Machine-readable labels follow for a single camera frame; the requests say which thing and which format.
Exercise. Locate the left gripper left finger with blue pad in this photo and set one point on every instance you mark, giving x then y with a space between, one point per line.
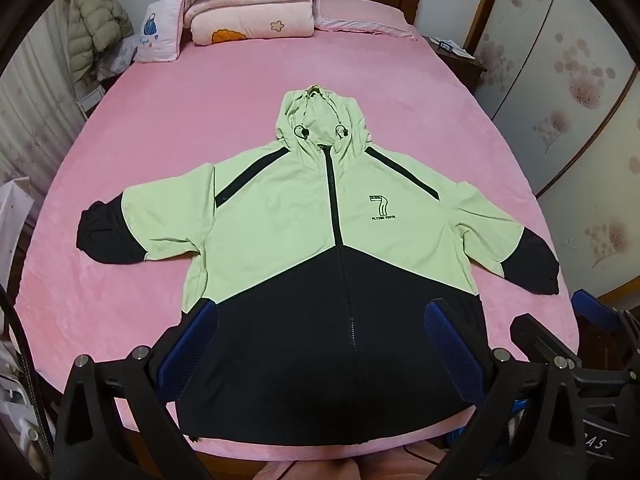
91 441

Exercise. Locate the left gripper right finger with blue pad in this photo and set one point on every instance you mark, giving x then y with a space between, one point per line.
452 344

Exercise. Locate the green and black hooded jacket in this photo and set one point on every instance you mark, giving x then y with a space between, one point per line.
321 251

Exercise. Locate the white storage box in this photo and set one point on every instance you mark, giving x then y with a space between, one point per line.
16 204

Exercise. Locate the floral sliding wardrobe door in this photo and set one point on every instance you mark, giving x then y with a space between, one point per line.
564 92

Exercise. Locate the white floral curtain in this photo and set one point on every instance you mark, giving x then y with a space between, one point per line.
40 117

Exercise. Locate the brown wooden nightstand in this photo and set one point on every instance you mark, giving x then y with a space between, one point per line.
467 71

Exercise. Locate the pink bed sheet mattress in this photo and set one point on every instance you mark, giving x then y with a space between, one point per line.
163 119

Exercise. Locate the items on nightstand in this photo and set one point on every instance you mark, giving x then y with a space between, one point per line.
449 46

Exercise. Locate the white pillow with blue print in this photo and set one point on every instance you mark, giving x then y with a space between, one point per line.
161 32

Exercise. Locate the beige puffer coat hanging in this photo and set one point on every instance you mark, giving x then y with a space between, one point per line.
92 27

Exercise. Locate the folded pink cartoon quilt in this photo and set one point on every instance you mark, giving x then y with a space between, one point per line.
261 21

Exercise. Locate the flat pink pillow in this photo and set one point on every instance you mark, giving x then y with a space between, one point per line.
361 17

